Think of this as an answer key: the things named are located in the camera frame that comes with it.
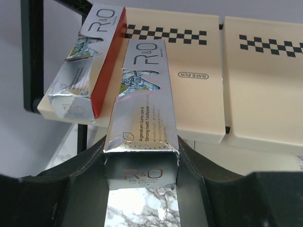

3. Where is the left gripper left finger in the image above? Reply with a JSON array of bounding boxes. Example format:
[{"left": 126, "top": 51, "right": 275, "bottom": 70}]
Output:
[{"left": 0, "top": 138, "right": 109, "bottom": 227}]

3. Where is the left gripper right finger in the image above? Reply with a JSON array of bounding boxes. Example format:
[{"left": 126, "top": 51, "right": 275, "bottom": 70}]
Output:
[{"left": 176, "top": 139, "right": 303, "bottom": 227}]

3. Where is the silver foil toothpaste box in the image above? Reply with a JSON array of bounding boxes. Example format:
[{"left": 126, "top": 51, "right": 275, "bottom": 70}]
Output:
[{"left": 104, "top": 39, "right": 179, "bottom": 190}]

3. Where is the red metallic toothpaste box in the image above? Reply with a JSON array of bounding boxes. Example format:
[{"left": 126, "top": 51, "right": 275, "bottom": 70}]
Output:
[{"left": 47, "top": 3, "right": 127, "bottom": 121}]

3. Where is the beige three-tier shelf rack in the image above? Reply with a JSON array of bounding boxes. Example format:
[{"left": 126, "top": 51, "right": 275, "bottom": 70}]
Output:
[{"left": 20, "top": 0, "right": 303, "bottom": 154}]

